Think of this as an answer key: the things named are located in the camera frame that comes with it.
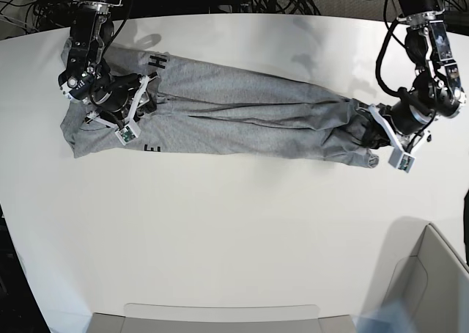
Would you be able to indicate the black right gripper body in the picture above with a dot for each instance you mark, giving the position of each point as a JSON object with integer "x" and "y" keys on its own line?
{"x": 112, "y": 94}

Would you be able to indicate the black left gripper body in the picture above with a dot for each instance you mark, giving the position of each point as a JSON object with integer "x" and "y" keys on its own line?
{"x": 405, "y": 119}

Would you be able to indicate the grey T-shirt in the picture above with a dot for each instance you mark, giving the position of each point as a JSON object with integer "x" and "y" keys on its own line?
{"x": 214, "y": 109}

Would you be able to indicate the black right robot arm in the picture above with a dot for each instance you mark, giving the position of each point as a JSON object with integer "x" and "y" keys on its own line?
{"x": 91, "y": 55}

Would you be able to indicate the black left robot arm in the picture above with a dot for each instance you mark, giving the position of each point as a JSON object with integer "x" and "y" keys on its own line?
{"x": 437, "y": 90}

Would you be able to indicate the grey plastic bin right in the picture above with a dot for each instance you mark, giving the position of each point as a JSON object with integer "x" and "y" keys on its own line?
{"x": 427, "y": 291}

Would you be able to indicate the grey plastic bin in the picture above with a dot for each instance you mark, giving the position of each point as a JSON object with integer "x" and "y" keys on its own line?
{"x": 427, "y": 291}
{"x": 159, "y": 318}

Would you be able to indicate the grey plastic bin bottom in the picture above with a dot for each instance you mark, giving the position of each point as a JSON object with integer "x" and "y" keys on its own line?
{"x": 159, "y": 318}

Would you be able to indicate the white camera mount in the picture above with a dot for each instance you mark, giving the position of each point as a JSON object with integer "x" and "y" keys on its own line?
{"x": 392, "y": 138}
{"x": 126, "y": 129}

